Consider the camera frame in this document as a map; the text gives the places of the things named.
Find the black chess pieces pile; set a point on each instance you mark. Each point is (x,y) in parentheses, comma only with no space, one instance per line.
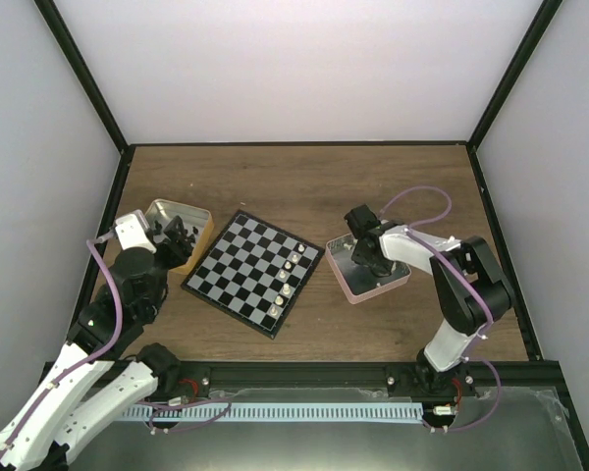
(175,236)

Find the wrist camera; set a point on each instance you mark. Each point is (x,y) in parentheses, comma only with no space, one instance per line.
(132,231)
(361,220)

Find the yellow tin box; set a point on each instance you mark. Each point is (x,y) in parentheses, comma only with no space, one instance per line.
(198,223)

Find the light blue slotted cable duct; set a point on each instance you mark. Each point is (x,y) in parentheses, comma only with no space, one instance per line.
(370,412)

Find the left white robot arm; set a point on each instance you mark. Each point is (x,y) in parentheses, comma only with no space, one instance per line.
(60,418)

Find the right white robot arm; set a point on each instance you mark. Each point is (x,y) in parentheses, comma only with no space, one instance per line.
(472,288)

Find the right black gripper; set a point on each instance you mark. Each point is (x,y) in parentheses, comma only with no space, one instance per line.
(357,256)

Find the pink tin box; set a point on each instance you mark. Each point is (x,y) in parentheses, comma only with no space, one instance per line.
(358,282)

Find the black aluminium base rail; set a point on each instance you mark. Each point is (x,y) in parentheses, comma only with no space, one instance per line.
(397,378)

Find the black and white chessboard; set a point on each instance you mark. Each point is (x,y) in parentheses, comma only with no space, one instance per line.
(239,272)

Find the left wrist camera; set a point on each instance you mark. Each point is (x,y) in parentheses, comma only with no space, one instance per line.
(132,231)

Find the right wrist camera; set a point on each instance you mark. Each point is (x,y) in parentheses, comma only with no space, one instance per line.
(361,220)

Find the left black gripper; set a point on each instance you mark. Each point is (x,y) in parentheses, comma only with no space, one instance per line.
(180,249)

